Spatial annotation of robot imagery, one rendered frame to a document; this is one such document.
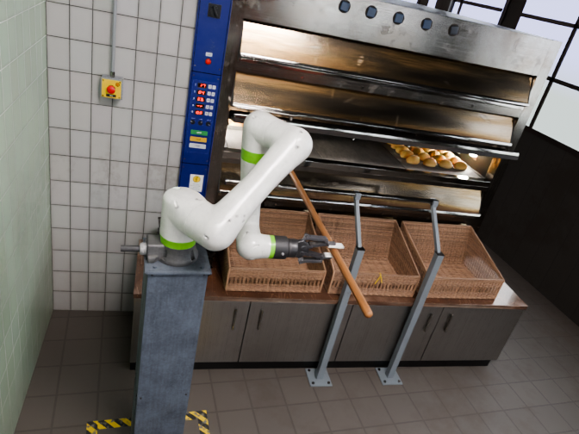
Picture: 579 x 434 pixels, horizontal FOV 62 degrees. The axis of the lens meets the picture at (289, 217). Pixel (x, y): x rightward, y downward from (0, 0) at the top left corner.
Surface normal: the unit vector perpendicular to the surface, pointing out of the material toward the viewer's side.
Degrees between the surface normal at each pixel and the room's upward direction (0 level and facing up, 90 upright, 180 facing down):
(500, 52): 90
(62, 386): 0
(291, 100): 70
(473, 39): 90
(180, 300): 90
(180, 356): 90
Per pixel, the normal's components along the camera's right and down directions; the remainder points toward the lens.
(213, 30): 0.21, 0.49
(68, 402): 0.21, -0.87
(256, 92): 0.26, 0.17
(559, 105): -0.94, -0.04
